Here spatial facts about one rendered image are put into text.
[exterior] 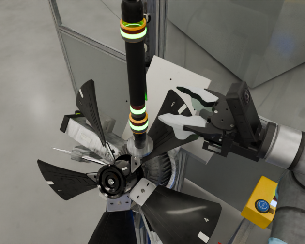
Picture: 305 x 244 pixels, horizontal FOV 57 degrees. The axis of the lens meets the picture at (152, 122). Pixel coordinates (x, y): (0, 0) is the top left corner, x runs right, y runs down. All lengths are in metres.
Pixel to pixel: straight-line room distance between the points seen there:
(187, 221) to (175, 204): 0.07
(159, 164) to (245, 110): 0.62
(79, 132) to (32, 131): 1.63
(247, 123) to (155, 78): 0.70
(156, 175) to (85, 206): 1.31
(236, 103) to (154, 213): 0.56
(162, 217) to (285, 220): 0.46
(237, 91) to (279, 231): 0.26
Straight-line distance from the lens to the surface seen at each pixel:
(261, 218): 1.16
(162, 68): 1.15
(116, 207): 1.06
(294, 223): 0.58
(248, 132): 0.53
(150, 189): 0.99
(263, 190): 1.19
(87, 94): 1.02
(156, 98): 1.16
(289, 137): 0.55
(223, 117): 0.54
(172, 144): 0.84
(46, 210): 2.38
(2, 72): 3.60
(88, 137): 1.21
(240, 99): 0.49
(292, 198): 0.61
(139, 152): 0.73
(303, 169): 0.56
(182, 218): 0.95
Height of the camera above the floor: 2.07
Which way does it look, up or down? 51 degrees down
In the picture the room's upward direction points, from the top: straight up
